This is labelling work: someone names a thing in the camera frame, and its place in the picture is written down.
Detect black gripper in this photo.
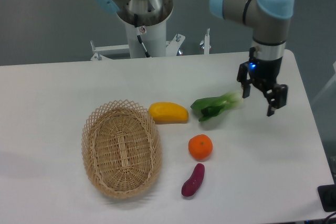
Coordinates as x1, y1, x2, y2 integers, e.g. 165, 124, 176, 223
237, 47, 288, 116

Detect green leafy bok choy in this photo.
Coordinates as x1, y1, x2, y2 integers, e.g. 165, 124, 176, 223
190, 91, 243, 122

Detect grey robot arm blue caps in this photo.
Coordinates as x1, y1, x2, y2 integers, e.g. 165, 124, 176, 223
95, 0, 295, 115

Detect orange tangerine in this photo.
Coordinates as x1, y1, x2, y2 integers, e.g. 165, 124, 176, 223
188, 134, 213, 161

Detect yellow mango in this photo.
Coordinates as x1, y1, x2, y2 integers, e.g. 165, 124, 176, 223
148, 102, 189, 124

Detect purple sweet potato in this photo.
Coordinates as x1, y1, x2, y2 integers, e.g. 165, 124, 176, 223
181, 163, 205, 197

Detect black device at table edge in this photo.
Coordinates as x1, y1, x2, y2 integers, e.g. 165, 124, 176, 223
317, 184, 335, 212

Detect woven wicker basket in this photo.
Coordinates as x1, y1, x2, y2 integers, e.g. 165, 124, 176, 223
81, 100, 162, 199

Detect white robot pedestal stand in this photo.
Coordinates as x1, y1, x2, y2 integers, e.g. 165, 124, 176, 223
90, 0, 186, 60

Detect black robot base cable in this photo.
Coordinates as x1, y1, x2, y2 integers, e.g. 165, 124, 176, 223
133, 13, 152, 58

